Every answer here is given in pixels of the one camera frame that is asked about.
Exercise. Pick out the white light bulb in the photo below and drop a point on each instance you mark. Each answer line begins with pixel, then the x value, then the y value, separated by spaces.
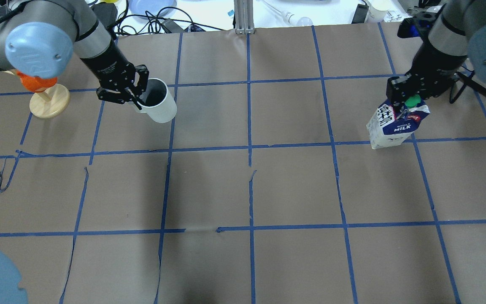
pixel 296 20

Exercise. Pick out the light blue plate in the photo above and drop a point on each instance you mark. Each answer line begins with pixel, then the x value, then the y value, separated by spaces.
pixel 139 7

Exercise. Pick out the white ribbed mug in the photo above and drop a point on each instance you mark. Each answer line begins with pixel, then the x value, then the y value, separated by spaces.
pixel 157 102

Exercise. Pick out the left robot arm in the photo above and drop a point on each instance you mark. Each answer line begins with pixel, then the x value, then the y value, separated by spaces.
pixel 51 170

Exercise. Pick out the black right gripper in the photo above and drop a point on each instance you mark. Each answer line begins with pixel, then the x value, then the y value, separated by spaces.
pixel 429 63

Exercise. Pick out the wooden mug tree stand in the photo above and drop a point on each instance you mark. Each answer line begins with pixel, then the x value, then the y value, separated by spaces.
pixel 49 103

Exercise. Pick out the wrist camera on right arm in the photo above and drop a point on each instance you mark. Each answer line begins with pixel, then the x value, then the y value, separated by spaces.
pixel 418 25

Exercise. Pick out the black power adapter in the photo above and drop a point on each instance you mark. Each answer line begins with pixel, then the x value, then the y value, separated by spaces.
pixel 106 13

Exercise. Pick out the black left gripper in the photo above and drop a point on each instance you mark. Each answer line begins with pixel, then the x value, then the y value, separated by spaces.
pixel 107 64

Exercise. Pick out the blue white milk carton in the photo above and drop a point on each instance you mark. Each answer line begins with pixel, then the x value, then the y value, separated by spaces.
pixel 390 125

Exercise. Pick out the aluminium frame post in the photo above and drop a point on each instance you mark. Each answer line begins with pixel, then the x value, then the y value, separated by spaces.
pixel 244 17

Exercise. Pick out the orange cup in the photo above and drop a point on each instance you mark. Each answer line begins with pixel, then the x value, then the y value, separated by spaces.
pixel 36 84

